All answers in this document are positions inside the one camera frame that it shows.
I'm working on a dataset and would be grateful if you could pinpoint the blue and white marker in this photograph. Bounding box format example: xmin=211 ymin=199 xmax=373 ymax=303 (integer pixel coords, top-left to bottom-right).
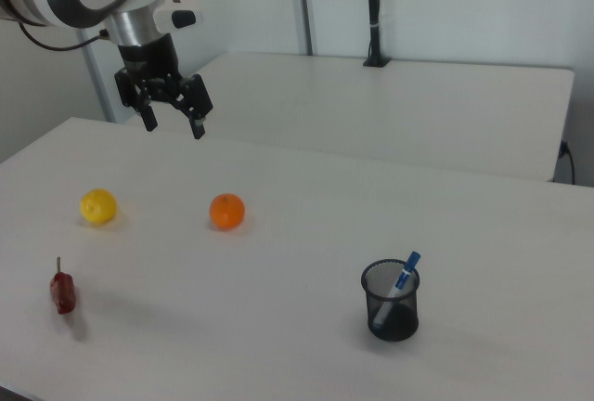
xmin=372 ymin=251 xmax=422 ymax=330

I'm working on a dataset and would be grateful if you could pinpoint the black camera stand pole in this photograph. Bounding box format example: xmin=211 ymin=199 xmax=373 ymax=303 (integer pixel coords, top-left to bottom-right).
xmin=362 ymin=0 xmax=392 ymax=69

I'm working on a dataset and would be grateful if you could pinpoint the orange mandarin fruit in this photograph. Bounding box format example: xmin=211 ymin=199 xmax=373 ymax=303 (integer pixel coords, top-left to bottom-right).
xmin=209 ymin=192 xmax=246 ymax=231

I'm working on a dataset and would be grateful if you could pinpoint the yellow bell pepper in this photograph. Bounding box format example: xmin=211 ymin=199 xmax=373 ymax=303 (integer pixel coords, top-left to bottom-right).
xmin=79 ymin=188 xmax=118 ymax=225

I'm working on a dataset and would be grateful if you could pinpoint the black mesh pen cup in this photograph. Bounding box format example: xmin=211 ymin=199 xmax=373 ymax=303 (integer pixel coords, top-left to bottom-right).
xmin=360 ymin=259 xmax=420 ymax=343

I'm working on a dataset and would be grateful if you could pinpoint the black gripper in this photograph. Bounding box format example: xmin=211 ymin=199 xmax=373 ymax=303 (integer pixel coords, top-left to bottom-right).
xmin=114 ymin=32 xmax=215 ymax=141

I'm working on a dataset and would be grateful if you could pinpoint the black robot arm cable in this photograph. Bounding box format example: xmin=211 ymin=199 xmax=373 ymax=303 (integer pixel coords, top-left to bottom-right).
xmin=18 ymin=23 xmax=111 ymax=53

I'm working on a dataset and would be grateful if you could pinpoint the grey partition post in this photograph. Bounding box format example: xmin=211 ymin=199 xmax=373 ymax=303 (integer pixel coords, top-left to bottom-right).
xmin=287 ymin=0 xmax=313 ymax=57

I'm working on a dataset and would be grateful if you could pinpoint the red chili pepper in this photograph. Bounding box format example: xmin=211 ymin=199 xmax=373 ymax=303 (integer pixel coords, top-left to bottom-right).
xmin=49 ymin=256 xmax=78 ymax=316

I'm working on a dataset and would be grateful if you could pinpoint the white side table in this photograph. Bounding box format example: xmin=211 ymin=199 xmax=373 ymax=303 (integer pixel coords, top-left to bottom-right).
xmin=124 ymin=51 xmax=575 ymax=183

